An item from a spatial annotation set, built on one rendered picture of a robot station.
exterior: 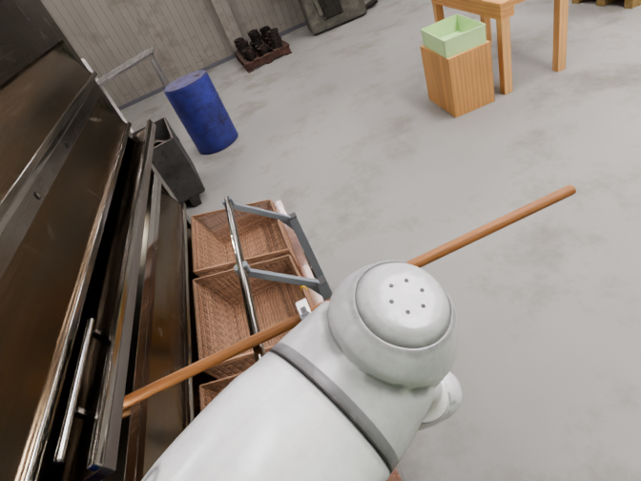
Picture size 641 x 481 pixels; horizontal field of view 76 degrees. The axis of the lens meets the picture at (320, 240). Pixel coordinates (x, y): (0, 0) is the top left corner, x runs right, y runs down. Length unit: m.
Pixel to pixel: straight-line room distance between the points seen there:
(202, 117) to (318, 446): 5.21
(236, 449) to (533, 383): 2.06
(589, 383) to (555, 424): 0.26
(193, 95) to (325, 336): 5.09
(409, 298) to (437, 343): 0.03
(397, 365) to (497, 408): 1.94
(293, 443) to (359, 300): 0.10
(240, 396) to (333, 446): 0.07
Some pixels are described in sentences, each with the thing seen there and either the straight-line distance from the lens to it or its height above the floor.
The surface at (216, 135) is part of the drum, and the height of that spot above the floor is 0.21.
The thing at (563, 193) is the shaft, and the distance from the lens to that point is 1.29.
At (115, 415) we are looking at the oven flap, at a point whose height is 1.42.
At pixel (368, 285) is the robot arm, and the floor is 1.79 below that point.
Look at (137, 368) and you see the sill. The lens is 1.36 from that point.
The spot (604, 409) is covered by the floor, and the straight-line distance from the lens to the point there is 2.26.
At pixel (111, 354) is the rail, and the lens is 0.98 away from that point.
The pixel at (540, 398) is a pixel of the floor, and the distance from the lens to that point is 2.25.
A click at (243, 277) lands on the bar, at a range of 1.36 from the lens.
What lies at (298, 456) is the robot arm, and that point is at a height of 1.75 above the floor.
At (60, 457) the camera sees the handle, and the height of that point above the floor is 1.47.
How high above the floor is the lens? 1.99
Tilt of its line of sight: 38 degrees down
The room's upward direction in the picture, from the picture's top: 24 degrees counter-clockwise
